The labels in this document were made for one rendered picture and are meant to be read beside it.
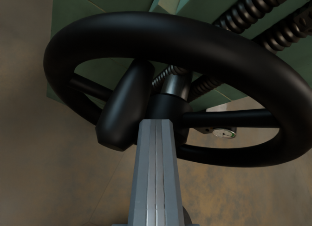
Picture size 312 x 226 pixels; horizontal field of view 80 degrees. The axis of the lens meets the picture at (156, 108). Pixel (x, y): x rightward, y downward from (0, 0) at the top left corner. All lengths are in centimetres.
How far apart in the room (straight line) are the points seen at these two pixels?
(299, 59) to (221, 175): 132
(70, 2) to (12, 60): 72
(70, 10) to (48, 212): 83
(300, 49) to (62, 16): 40
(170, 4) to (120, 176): 95
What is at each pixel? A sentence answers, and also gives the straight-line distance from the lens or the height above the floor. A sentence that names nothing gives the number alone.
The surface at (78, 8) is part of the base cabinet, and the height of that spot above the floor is 68.
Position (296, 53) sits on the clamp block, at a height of 93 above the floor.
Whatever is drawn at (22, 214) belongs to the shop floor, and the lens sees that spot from 103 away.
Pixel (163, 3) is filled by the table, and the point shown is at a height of 87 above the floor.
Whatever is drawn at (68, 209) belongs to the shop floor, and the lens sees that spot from 103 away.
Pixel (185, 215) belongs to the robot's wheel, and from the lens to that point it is 108.
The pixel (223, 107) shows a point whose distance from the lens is 62.
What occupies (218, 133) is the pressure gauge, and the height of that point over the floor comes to 65.
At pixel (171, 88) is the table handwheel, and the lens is 23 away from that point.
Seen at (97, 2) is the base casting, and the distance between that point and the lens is 38.
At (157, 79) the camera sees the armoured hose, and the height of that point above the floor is 78.
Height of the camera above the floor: 100
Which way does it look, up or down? 57 degrees down
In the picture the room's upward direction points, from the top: 67 degrees clockwise
